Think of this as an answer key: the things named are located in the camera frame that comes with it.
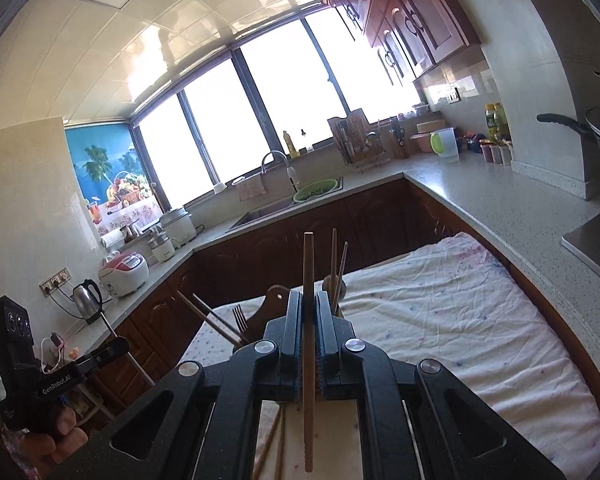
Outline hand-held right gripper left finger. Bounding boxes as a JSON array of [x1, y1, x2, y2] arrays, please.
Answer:
[[45, 290, 305, 480]]

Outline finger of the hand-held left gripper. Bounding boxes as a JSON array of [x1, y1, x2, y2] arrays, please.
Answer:
[[77, 336, 130, 376]]

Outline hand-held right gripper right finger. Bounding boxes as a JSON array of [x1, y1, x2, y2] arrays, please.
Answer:
[[315, 290, 568, 480]]

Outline wooden utensil holder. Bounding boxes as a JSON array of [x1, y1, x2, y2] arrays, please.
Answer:
[[244, 280, 348, 348]]

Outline metal spoon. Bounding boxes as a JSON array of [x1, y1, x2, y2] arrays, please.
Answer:
[[324, 275, 348, 306]]

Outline metal fork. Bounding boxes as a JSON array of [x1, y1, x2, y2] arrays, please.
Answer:
[[232, 305, 252, 346]]

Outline dark wooden chopstick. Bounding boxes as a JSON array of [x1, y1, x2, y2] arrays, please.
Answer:
[[334, 241, 349, 313], [330, 228, 338, 301]]

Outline dark chopsticks bundle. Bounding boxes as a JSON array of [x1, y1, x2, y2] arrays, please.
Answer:
[[176, 290, 243, 352]]

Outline person's left hand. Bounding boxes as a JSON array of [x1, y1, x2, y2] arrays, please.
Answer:
[[22, 406, 88, 466]]

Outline steel electric kettle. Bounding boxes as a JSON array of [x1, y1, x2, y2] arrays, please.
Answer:
[[71, 279, 106, 325]]

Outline white and pink rice cooker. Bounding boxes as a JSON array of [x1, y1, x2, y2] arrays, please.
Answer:
[[98, 252, 149, 300]]

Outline wooden base cabinets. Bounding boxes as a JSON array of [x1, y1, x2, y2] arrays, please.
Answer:
[[80, 177, 600, 426]]

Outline white speckled tablecloth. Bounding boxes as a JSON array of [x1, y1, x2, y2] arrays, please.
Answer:
[[180, 232, 600, 480]]

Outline small white stew cooker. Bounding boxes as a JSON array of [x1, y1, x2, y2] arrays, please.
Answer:
[[147, 225, 177, 265]]

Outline steel kitchen sink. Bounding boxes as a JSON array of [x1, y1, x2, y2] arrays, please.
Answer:
[[228, 194, 301, 234]]

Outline large white rice cooker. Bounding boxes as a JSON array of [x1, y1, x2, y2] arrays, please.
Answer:
[[159, 206, 199, 249]]

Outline green colander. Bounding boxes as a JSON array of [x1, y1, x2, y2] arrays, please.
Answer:
[[293, 178, 339, 205]]

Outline pink dishcloth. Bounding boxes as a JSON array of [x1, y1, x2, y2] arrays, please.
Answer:
[[232, 172, 269, 202]]

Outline curved sink faucet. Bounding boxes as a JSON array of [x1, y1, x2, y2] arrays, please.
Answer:
[[260, 150, 301, 186]]

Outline dish drying rack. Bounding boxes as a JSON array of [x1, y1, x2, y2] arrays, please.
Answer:
[[327, 109, 392, 171]]

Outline knife block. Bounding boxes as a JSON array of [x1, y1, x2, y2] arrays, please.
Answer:
[[389, 116, 410, 160]]

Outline grey kitchen countertop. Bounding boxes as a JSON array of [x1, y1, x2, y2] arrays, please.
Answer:
[[45, 152, 600, 361]]

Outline pink plastic basin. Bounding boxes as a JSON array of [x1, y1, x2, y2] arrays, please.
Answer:
[[411, 120, 444, 154]]

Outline white pitcher with green lid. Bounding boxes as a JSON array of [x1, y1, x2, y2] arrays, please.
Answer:
[[430, 127, 461, 163]]

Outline large kitchen window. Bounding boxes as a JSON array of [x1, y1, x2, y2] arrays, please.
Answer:
[[132, 10, 422, 197]]

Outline gas stove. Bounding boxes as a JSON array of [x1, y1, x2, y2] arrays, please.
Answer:
[[560, 205, 600, 273]]

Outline black wok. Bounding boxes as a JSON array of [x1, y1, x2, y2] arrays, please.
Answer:
[[536, 105, 600, 196]]

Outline wooden upper cabinets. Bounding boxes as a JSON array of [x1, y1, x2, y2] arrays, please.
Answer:
[[312, 0, 482, 84]]

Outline white charging cable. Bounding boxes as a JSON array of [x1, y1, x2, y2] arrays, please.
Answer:
[[40, 332, 66, 374]]

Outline wall power socket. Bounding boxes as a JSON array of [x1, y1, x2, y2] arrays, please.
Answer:
[[40, 267, 72, 295]]

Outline tropical beach wall poster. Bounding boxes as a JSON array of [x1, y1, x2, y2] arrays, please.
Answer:
[[65, 126, 162, 237]]

